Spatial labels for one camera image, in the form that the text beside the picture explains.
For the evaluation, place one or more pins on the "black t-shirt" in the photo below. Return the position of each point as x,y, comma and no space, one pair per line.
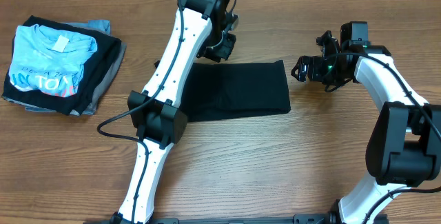
215,92

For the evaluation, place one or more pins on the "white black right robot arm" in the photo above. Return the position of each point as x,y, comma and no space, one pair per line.
404,148

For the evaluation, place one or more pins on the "light blue printed t-shirt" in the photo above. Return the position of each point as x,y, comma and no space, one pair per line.
48,60

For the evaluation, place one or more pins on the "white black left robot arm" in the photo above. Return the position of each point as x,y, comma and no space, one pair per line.
202,28

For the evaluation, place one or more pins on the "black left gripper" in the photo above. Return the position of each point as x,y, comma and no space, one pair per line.
223,50

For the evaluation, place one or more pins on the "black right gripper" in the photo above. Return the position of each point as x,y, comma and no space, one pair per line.
316,76

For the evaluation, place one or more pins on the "grey folded garment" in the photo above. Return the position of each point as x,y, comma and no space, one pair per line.
110,76

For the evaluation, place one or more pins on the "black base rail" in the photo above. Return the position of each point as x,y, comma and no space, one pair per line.
234,220

